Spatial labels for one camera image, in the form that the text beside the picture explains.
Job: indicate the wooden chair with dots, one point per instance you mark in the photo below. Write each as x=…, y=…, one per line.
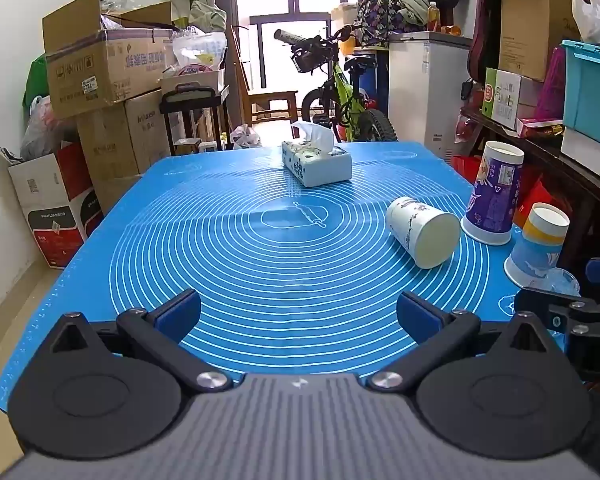
x=271, y=98

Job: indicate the small brown cardboard box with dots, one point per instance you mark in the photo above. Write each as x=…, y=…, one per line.
x=117, y=192

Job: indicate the green and white carton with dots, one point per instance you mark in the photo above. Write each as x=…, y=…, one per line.
x=502, y=97

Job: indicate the green kids bicycle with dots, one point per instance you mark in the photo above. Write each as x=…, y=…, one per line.
x=347, y=96

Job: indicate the teal plastic storage bin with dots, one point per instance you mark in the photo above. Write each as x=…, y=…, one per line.
x=592, y=85

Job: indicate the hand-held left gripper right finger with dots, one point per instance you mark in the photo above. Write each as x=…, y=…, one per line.
x=420, y=316

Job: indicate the blue and yellow paper cup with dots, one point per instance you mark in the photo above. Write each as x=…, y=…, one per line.
x=535, y=255

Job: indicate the pink flat package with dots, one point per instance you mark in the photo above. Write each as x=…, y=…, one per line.
x=537, y=127

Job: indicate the orange drink bottle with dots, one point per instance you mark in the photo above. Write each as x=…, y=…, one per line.
x=434, y=17

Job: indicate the large open cardboard box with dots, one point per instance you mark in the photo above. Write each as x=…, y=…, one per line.
x=95, y=75

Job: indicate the clear plastic cup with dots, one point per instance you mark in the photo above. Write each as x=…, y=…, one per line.
x=560, y=280

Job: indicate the blue silicone baking mat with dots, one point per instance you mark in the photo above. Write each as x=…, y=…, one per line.
x=280, y=270

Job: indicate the dark wooden side table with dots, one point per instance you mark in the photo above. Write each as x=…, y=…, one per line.
x=575, y=185

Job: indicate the floral fabric bag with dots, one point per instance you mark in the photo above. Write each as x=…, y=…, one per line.
x=377, y=17

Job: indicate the grey green cloth bundle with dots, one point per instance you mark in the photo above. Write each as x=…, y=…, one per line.
x=417, y=0

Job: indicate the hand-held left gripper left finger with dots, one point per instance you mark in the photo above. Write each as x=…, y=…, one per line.
x=179, y=316

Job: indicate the white chest freezer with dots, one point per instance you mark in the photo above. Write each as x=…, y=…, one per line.
x=420, y=95

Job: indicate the red and white plastic bag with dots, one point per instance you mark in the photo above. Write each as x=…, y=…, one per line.
x=45, y=127

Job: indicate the purple paper cup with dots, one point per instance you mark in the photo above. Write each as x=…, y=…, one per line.
x=491, y=195

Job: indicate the maroon hanging bag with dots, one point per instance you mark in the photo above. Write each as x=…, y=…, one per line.
x=485, y=20

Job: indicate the green bag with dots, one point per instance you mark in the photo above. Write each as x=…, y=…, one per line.
x=34, y=80

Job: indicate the crumpled white plastic bag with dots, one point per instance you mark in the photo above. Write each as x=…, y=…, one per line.
x=202, y=50

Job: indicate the black utility cart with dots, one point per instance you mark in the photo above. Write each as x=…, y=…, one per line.
x=190, y=102

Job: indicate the tall brown cardboard box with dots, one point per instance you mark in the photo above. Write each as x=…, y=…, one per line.
x=532, y=30

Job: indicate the magenta mesh bag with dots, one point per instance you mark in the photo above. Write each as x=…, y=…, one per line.
x=551, y=85

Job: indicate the patterned tissue box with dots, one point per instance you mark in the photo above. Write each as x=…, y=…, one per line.
x=316, y=165

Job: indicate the white storage box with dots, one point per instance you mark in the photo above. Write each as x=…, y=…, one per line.
x=590, y=152

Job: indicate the white patterned paper cup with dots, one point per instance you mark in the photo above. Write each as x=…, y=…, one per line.
x=420, y=235

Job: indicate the red and white cardboard box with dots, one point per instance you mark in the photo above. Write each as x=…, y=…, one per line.
x=50, y=210

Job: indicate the small white plastic bag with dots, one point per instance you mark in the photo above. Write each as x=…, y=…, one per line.
x=245, y=136

